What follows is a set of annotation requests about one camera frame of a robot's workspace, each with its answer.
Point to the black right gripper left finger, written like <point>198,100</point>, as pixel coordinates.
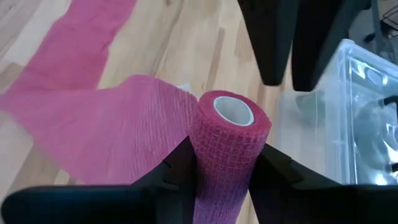
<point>149,202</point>

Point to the small green object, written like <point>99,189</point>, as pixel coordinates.
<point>309,107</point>

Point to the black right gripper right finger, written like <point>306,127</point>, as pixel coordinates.
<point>311,202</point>

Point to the pink elastic bandage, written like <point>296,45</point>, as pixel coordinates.
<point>224,149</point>

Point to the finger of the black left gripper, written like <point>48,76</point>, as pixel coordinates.
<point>270,37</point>
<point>320,37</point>

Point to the clear plastic storage bin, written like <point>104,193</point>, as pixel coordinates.
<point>342,124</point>

